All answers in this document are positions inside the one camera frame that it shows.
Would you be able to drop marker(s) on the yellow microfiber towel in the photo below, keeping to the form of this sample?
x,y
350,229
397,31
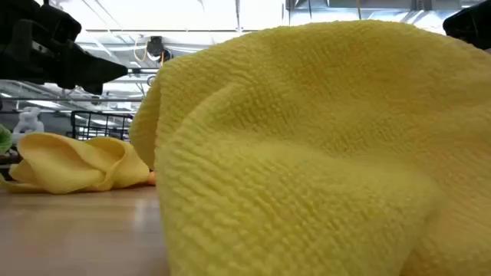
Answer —
x,y
69,165
307,153

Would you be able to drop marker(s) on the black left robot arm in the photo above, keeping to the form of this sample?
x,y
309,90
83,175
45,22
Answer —
x,y
5,38

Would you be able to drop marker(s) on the white humanoid robot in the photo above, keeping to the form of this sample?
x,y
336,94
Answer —
x,y
28,122

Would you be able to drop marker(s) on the green round object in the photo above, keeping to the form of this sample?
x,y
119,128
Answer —
x,y
4,140

